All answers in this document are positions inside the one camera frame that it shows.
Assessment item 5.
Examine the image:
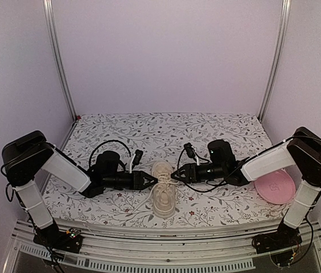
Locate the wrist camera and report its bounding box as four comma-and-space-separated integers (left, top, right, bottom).
129, 150, 143, 173
184, 143, 200, 166

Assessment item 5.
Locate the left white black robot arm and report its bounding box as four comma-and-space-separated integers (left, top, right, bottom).
1, 130, 158, 247

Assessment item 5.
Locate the aluminium frame post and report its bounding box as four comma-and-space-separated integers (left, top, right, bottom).
43, 0, 77, 122
258, 0, 291, 123

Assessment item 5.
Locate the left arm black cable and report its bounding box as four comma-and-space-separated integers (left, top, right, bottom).
88, 139, 133, 171

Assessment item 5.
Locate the left aluminium frame post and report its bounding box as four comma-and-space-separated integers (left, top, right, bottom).
43, 0, 77, 122

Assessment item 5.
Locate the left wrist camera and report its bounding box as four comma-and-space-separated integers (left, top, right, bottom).
129, 150, 143, 173

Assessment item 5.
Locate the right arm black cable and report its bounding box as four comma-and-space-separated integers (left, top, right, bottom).
176, 150, 246, 194

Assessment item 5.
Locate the cream white sneaker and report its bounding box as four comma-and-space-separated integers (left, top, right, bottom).
131, 160, 183, 218

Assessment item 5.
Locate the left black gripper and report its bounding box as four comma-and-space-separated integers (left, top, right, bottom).
103, 170, 158, 191

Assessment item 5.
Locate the floral patterned table mat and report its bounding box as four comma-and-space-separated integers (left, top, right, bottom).
43, 113, 288, 228

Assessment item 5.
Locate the aluminium front rail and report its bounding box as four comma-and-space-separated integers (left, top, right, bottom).
2, 218, 321, 273

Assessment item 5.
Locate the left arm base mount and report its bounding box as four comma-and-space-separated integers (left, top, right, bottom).
33, 225, 84, 254

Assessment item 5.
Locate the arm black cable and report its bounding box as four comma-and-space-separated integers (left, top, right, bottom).
176, 150, 246, 194
88, 139, 133, 171

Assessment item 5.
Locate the right aluminium frame post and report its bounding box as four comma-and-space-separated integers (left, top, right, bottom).
258, 0, 291, 123

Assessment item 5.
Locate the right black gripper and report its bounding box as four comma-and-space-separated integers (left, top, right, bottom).
170, 163, 225, 185

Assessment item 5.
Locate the pink round plate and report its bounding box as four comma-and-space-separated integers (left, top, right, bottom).
254, 169, 296, 205

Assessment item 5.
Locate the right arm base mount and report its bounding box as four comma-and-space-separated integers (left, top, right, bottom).
252, 223, 302, 254

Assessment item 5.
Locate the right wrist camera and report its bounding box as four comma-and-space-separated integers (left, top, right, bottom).
184, 143, 200, 166

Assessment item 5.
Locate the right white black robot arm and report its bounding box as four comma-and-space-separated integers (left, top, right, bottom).
171, 127, 321, 248

